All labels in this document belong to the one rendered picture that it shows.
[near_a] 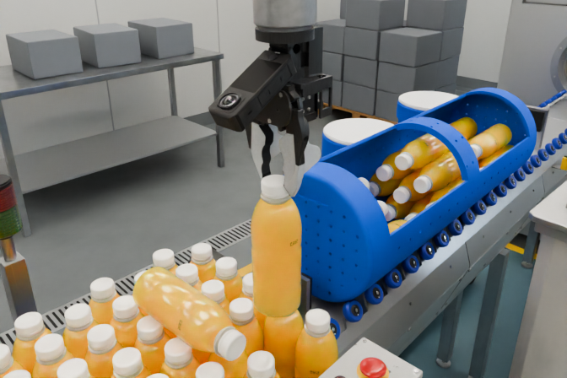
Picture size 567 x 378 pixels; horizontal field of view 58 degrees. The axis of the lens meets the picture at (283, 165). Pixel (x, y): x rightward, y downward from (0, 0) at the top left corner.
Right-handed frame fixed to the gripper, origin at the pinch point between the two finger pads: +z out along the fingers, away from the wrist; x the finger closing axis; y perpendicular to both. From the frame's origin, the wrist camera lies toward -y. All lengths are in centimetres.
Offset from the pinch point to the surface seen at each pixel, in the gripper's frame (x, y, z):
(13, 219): 47, -19, 15
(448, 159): 8, 70, 21
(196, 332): 4.1, -12.0, 19.6
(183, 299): 9.2, -10.1, 17.8
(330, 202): 9.6, 24.5, 16.0
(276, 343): 3.4, 2.8, 31.4
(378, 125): 52, 107, 32
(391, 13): 210, 368, 32
